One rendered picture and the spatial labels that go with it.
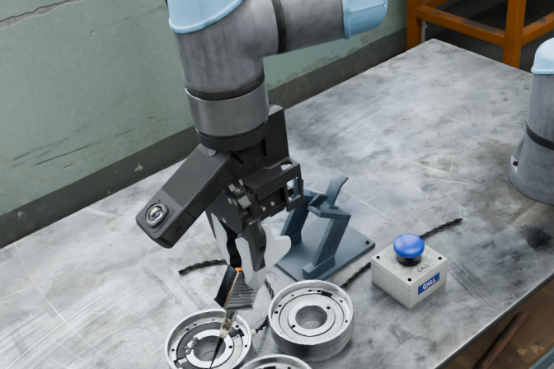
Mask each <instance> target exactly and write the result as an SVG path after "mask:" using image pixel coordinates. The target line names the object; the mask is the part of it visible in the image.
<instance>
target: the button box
mask: <svg viewBox="0 0 554 369"><path fill-rule="evenodd" d="M447 265H448V259H447V258H445V257H444V256H442V255H441V254H440V253H438V252H436V251H435V250H433V249H431V248H430V247H429V246H427V245H425V250H424V252H423V254H422V255H420V256H418V257H415V258H412V259H406V258H404V257H401V256H400V255H398V254H396V253H395V251H394V249H393V243H392V244H391V245H389V246H388V247H387V248H385V249H384V250H382V251H380V252H379V253H377V254H376V255H374V256H373V257H371V274H372V283H374V284H375V285H377V286H378V287H380V288H381V289H382V290H384V291H385V292H386V293H387V294H388V295H390V296H391V297H393V298H394V299H395V300H397V301H398V302H400V303H401V304H402V305H403V306H404V307H406V308H407V309H408V310H411V309H412V308H413V307H415V306H416V305H418V304H419V303H420V302H422V301H423V300H424V299H425V298H427V297H428V296H430V295H431V294H432V293H434V292H435V291H437V290H438V289H440V288H441V287H442V286H443V285H444V284H446V282H447Z"/></svg>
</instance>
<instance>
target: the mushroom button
mask: <svg viewBox="0 0 554 369"><path fill-rule="evenodd" d="M393 249H394V251H395V253H396V254H398V255H400V256H401V257H404V258H406V259H412V258H415V257H418V256H420V255H422V254H423V252H424V250H425V243H424V241H423V240H422V239H421V238H420V237H419V236H418V235H415V234H411V233H406V234H402V235H399V236H398V237H397V238H396V239H395V240H394V242H393Z"/></svg>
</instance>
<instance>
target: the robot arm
mask: <svg viewBox="0 0 554 369"><path fill-rule="evenodd" d="M167 4H168V9H169V14H170V17H169V25H170V27H171V30H172V31H173V35H174V38H175V42H176V49H177V53H178V57H179V61H180V65H181V71H182V76H183V80H184V83H185V91H186V95H187V99H188V103H189V107H190V114H191V118H192V122H193V125H194V126H195V128H196V132H197V137H198V139H199V141H200V144H199V146H198V147H197V148H196V149H195V150H194V151H193V152H192V153H191V154H190V155H189V156H188V157H187V158H186V160H185V161H184V162H183V163H182V164H181V165H180V167H179V168H178V169H177V170H176V171H175V172H174V173H173V175H172V176H171V177H170V178H169V179H168V180H167V182H166V183H165V184H164V185H163V186H162V187H161V188H160V189H159V190H158V191H157V192H156V193H155V194H154V195H153V197H152V198H151V199H150V200H149V201H148V202H147V204H146V205H145V206H144V207H143V208H142V209H141V210H140V212H139V213H138V214H137V215H136V217H135V221H136V223H137V224H138V226H139V227H140V228H141V229H142V230H143V231H144V232H145V233H146V234H147V235H148V237H149V238H150V239H151V240H153V241H154V242H156V243H157V244H159V245H160V246H161V247H163V248H166V249H171V248H172V247H173V246H174V245H175V244H176V243H177V241H178V240H179V239H180V238H182V236H183V235H184V234H185V233H186V232H187V231H188V229H189V228H190V227H191V226H192V225H193V224H194V222H195V221H196V220H197V219H198V218H199V217H200V215H201V214H202V213H203V212H204V211H205V214H206V217H207V218H208V221H209V225H210V227H211V230H212V232H213V234H214V238H215V239H216V240H217V242H218V246H219V248H220V250H221V252H222V254H223V257H224V258H225V260H226V262H227V264H228V265H229V264H241V265H242V270H243V273H244V282H245V284H246V285H248V286H249V287H251V288H252V289H253V290H255V291H257V290H259V289H260V288H261V287H262V286H263V284H264V281H265V276H266V273H267V271H268V270H269V269H271V268H272V267H273V266H274V265H275V264H276V263H277V262H278V261H279V260H280V259H281V258H282V257H283V256H284V255H286V254H287V253H288V251H289V249H290V247H291V240H290V238H289V237H288V236H273V235H272V231H271V228H270V225H268V224H267V223H265V222H264V220H265V219H266V218H268V217H273V216H274V215H276V214H277V213H280V212H281V211H283V210H285V208H286V212H288V213H289V212H290V211H292V210H293V209H295V208H296V207H298V206H300V205H301V204H303V203H304V196H303V182H302V174H301V166H300V163H299V162H297V161H295V160H294V159H292V158H291V157H290V155H289V145H288V138H287V131H286V124H285V117H284V108H282V107H281V106H279V105H272V104H271V103H270V102H269V100H268V94H267V88H266V82H265V73H264V65H263V58H267V57H270V56H274V55H278V54H285V53H288V52H292V51H295V50H299V49H305V48H308V47H312V46H315V45H319V44H325V43H328V42H331V41H334V40H341V39H345V40H348V39H349V38H350V37H351V36H353V35H358V34H361V33H364V32H367V31H370V30H374V29H376V28H378V27H379V26H380V25H381V24H382V22H383V20H384V18H385V16H386V12H387V0H167ZM531 72H532V73H533V75H532V82H531V89H530V96H529V103H528V116H527V123H526V129H525V132H524V134H523V136H522V137H521V139H520V141H519V144H518V145H517V147H516V148H515V150H514V152H513V154H512V156H511V158H510V162H509V178H510V181H511V183H512V184H513V185H514V187H515V188H516V189H517V190H518V191H519V192H521V193H522V194H524V195H526V196H527V197H529V198H531V199H534V200H536V201H538V202H540V203H545V204H549V205H554V38H552V39H550V40H547V41H546V42H544V43H543V44H541V45H540V46H539V48H538V50H537V52H536V54H535V59H534V65H533V66H532V69H531ZM287 164H290V165H291V166H290V167H288V168H286V169H284V170H282V167H281V166H282V165H287ZM296 177H298V191H299V196H297V197H295V198H293V199H291V200H289V197H290V196H292V195H293V187H292V186H289V185H288V184H287V183H288V182H289V181H291V180H293V179H295V178H296Z"/></svg>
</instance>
